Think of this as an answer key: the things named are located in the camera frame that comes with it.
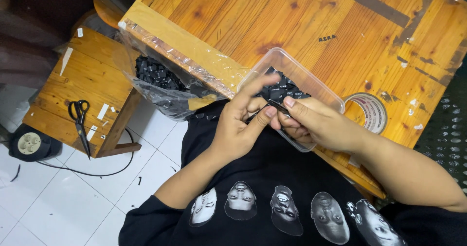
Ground person's right hand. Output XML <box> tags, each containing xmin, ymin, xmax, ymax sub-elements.
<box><xmin>270</xmin><ymin>97</ymin><xmax>366</xmax><ymax>153</ymax></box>

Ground person's left hand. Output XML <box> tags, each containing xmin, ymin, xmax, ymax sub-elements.
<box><xmin>210</xmin><ymin>74</ymin><xmax>282</xmax><ymax>160</ymax></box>

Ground black fabric label strip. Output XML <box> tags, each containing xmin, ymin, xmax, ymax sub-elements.
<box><xmin>245</xmin><ymin>99</ymin><xmax>292</xmax><ymax>125</ymax></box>

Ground brown tape piece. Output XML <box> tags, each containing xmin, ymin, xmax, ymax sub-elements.
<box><xmin>187</xmin><ymin>94</ymin><xmax>218</xmax><ymax>111</ymax></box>

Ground clear plastic container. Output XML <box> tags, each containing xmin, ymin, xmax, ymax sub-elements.
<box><xmin>237</xmin><ymin>47</ymin><xmax>346</xmax><ymax>153</ymax></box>

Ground pile of black folded labels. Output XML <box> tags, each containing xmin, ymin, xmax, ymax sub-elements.
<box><xmin>255</xmin><ymin>66</ymin><xmax>312</xmax><ymax>105</ymax></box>

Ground clear plastic bag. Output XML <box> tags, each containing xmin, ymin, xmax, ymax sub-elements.
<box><xmin>112</xmin><ymin>30</ymin><xmax>249</xmax><ymax>122</ymax></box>

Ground heap of black bagged labels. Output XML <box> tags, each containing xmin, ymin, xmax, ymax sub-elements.
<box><xmin>134</xmin><ymin>54</ymin><xmax>187</xmax><ymax>92</ymax></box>

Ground green perforated mat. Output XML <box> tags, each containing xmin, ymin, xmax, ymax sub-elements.
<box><xmin>412</xmin><ymin>73</ymin><xmax>467</xmax><ymax>204</ymax></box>

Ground wooden stool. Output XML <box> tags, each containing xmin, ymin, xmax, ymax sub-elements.
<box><xmin>22</xmin><ymin>26</ymin><xmax>142</xmax><ymax>159</ymax></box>

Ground black scissors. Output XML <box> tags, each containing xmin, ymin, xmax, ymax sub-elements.
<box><xmin>67</xmin><ymin>99</ymin><xmax>91</xmax><ymax>161</ymax></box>

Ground orange plastic stool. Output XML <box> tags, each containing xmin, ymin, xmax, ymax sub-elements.
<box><xmin>93</xmin><ymin>0</ymin><xmax>125</xmax><ymax>30</ymax></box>

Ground long white tape piece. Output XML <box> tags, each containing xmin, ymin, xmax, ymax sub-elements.
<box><xmin>59</xmin><ymin>47</ymin><xmax>74</xmax><ymax>77</ymax></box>

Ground dark curtain cloth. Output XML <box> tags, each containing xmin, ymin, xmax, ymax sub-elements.
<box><xmin>0</xmin><ymin>0</ymin><xmax>96</xmax><ymax>90</ymax></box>

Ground black power cable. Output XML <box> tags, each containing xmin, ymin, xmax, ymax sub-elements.
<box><xmin>36</xmin><ymin>127</ymin><xmax>135</xmax><ymax>177</ymax></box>

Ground black cable reel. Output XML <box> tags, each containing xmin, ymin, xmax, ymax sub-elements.
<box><xmin>8</xmin><ymin>123</ymin><xmax>63</xmax><ymax>163</ymax></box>

